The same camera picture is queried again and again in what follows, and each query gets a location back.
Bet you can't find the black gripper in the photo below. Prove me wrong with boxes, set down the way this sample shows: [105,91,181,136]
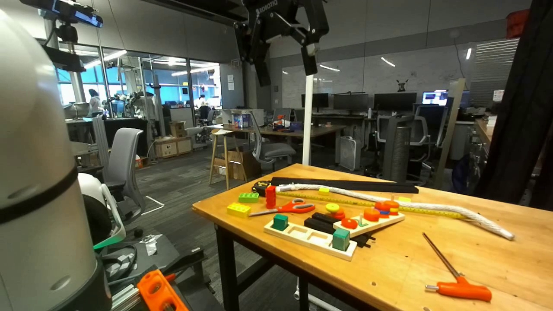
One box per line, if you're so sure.
[231,0,331,88]

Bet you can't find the wooden number peg board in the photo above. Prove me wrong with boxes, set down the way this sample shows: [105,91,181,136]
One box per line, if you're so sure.
[333,207,405,240]

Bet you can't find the white vertical pole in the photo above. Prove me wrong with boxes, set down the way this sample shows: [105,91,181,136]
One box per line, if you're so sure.
[300,72,316,167]

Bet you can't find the dark computer monitor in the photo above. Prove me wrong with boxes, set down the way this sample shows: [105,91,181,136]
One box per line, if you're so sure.
[329,91,371,114]
[371,91,418,114]

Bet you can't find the dark office chair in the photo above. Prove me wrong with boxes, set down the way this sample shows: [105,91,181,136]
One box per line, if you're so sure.
[247,110,298,176]

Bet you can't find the wooden stool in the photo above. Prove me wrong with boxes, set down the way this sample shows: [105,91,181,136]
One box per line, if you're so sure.
[205,128,247,190]

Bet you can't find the red cylinder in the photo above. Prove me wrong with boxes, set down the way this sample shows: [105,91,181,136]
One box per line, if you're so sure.
[264,185,279,211]

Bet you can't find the green toy brick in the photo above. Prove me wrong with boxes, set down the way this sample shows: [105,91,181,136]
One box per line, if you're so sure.
[236,190,262,205]

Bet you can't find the bright computer monitor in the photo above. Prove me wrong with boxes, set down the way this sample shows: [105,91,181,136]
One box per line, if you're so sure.
[421,88,450,109]

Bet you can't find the yellow toy brick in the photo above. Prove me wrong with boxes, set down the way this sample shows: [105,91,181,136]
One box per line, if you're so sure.
[224,200,253,219]

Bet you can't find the green cube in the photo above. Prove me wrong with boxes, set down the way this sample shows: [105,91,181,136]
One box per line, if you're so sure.
[271,212,290,233]
[329,228,352,252]

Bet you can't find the black foam tray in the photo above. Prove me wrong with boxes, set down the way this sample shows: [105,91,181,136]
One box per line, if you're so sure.
[302,211,376,250]

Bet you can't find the leaning wooden plank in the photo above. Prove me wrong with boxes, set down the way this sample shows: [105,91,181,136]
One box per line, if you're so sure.
[433,76,468,190]

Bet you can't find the grey mesh office chair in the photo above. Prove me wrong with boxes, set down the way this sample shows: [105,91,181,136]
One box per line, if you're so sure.
[101,126,146,224]

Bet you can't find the yellow measuring tape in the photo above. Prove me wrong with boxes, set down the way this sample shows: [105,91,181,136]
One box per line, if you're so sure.
[269,190,466,221]

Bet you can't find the black curtain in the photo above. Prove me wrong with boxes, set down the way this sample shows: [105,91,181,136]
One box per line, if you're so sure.
[471,0,553,211]

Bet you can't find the orange power tool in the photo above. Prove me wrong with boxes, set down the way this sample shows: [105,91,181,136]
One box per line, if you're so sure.
[134,268,189,311]

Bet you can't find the long black rail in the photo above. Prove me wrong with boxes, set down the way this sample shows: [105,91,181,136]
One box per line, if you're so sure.
[267,174,421,195]

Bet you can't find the orange handled scissors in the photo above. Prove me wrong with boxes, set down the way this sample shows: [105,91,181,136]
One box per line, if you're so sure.
[247,198,317,219]

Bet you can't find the orange ring pile with blue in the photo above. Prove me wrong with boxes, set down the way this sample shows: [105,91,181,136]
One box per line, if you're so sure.
[373,198,400,217]

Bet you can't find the black camera on stand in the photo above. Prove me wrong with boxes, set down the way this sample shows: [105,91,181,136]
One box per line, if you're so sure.
[18,0,105,74]

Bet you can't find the white flexible hose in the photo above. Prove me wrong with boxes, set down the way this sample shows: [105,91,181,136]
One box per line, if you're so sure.
[274,181,514,242]

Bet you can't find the orange T-handle hex key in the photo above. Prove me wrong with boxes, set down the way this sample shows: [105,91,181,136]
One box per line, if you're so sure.
[421,231,494,304]

